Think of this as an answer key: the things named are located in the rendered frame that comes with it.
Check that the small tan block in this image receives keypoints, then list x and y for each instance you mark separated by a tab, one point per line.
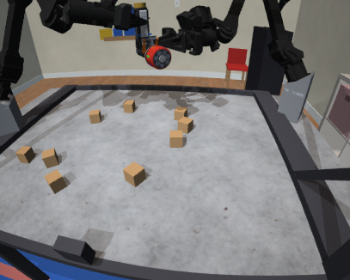
180	112
175	139
50	158
185	125
95	116
129	106
134	174
25	154
56	181

